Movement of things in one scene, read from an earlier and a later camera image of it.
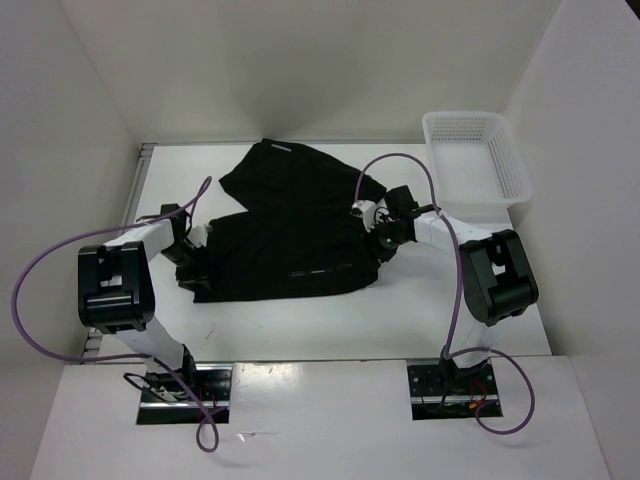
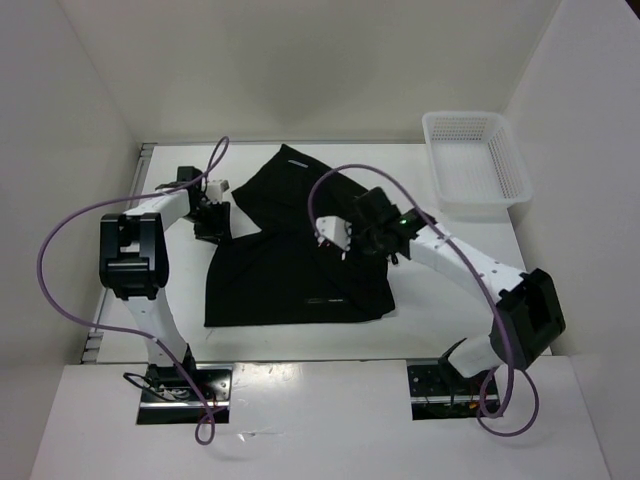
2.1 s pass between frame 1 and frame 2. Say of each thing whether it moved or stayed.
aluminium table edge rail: stayed
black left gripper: moved
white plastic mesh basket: stayed
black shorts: moved
